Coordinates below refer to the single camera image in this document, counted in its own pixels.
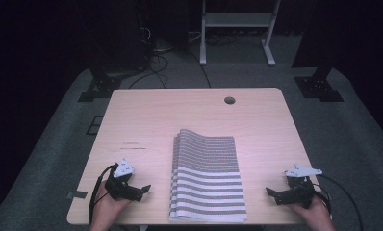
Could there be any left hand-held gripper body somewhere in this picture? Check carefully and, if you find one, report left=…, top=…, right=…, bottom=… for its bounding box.
left=104, top=158, right=140, bottom=202

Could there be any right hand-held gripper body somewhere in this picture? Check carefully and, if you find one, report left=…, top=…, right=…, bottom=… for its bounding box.
left=284, top=164, right=323, bottom=209

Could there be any grey white striped cloth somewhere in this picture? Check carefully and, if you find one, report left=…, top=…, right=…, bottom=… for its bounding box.
left=168, top=128, right=248, bottom=224

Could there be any person's left hand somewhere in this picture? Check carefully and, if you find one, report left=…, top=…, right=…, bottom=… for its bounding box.
left=89, top=183, right=133, bottom=231

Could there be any person's right hand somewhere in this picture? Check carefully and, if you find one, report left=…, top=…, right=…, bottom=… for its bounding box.
left=289, top=196, right=337, bottom=231

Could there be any grey tape piece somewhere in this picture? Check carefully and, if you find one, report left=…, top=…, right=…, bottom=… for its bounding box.
left=66, top=191, right=89, bottom=200

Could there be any black stand base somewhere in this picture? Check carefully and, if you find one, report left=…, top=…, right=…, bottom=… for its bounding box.
left=77, top=64, right=123, bottom=103
left=294, top=65, right=345, bottom=103

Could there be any dark equipment cabinet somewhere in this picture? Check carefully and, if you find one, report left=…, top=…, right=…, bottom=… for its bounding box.
left=89, top=0, right=150, bottom=71

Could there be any white metal stand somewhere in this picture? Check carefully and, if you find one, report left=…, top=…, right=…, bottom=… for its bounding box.
left=198, top=0, right=282, bottom=67

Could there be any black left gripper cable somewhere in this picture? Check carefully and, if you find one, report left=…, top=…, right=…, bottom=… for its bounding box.
left=89, top=163, right=120, bottom=225

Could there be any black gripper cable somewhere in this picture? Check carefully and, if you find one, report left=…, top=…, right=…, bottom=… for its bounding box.
left=89, top=163, right=120, bottom=225
left=314, top=173, right=365, bottom=231

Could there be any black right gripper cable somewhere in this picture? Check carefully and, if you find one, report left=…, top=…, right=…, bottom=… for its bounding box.
left=314, top=173, right=365, bottom=231

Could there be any black looped floor cable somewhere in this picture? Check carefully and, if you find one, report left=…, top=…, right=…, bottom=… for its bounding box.
left=128, top=53, right=169, bottom=90

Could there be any black straight floor cable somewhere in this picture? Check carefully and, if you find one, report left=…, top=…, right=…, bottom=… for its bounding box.
left=186, top=47, right=213, bottom=89

